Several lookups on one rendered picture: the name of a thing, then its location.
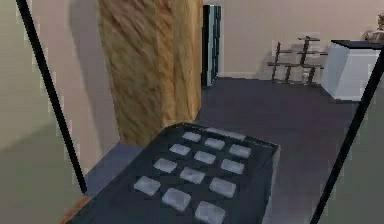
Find black remote control grey buttons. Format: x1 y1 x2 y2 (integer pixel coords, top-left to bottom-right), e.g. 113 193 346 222
66 122 281 224

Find black stepped shelf rack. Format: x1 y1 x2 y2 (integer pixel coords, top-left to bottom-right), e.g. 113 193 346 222
266 35 329 86

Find brown house plant in pot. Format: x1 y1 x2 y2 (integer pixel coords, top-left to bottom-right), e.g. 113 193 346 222
363 13 384 44

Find black thin slanted bar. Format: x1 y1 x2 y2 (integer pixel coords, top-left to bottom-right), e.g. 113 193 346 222
309 46 384 224
15 0 89 196

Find dark teal tall panel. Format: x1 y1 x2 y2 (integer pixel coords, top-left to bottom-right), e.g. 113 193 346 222
201 4 223 89

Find white cabinet with black top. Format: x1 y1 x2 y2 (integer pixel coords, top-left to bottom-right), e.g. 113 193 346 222
320 39 384 102

